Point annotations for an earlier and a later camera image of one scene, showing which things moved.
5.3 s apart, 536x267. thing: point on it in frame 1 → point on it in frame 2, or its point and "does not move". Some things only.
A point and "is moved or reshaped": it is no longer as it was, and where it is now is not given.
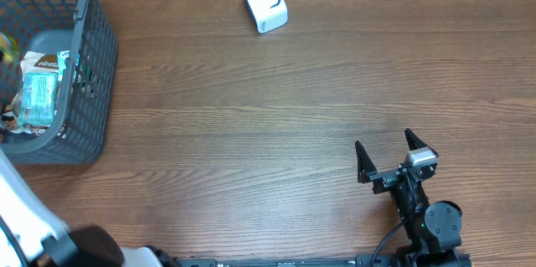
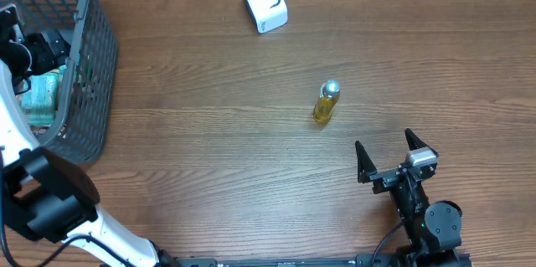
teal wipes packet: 38,99 does not move
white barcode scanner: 265,2 does not move
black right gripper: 385,178 does not move
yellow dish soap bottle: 8,48 is moved or reshaped
